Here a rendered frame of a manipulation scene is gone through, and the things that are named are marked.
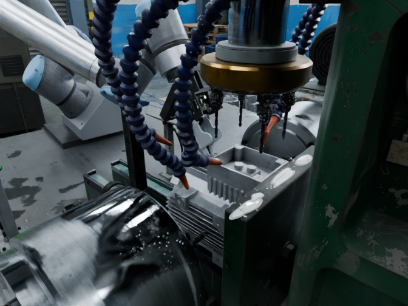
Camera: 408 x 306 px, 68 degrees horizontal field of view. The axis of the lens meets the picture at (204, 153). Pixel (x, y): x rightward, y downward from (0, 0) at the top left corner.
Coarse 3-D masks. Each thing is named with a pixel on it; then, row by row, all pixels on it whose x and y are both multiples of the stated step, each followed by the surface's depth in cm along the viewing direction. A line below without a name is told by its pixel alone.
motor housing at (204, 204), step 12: (192, 168) 64; (204, 168) 64; (192, 180) 64; (204, 180) 63; (204, 192) 61; (168, 204) 66; (192, 204) 60; (204, 204) 59; (216, 204) 59; (228, 204) 58; (180, 216) 63; (192, 216) 61; (204, 216) 59; (192, 228) 61; (204, 228) 59; (216, 228) 57; (204, 240) 61; (216, 240) 58
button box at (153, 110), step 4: (152, 104) 112; (156, 104) 111; (160, 104) 110; (148, 108) 113; (152, 108) 111; (156, 108) 110; (160, 108) 109; (148, 112) 112; (152, 112) 111; (156, 112) 110; (152, 116) 111; (156, 116) 109; (172, 120) 104; (176, 120) 103
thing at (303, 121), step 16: (288, 112) 77; (304, 112) 77; (320, 112) 79; (256, 128) 80; (272, 128) 76; (288, 128) 74; (304, 128) 71; (240, 144) 86; (256, 144) 82; (272, 144) 78; (288, 144) 75; (304, 144) 72; (288, 160) 73
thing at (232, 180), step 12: (216, 156) 60; (228, 156) 63; (240, 156) 64; (252, 156) 63; (264, 156) 61; (216, 168) 57; (228, 168) 55; (240, 168) 59; (252, 168) 57; (264, 168) 61; (276, 168) 55; (216, 180) 58; (228, 180) 56; (240, 180) 54; (252, 180) 52; (216, 192) 60; (228, 192) 57; (240, 192) 55
